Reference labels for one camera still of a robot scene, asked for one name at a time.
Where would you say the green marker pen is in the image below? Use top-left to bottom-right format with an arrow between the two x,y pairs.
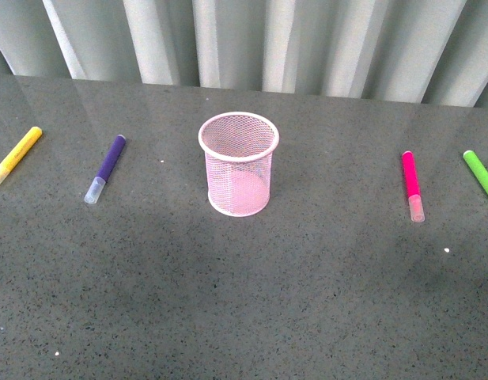
463,150 -> 488,195

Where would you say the pink marker pen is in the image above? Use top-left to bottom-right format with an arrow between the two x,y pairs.
402,150 -> 425,222

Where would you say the purple marker pen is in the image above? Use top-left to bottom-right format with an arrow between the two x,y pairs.
84,135 -> 126,204

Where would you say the yellow marker pen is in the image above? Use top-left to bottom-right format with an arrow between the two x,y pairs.
0,126 -> 43,185

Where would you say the grey pleated curtain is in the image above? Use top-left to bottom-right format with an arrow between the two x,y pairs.
0,1 -> 488,108

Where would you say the pink mesh pen cup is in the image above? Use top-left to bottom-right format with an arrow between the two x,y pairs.
198,112 -> 279,217

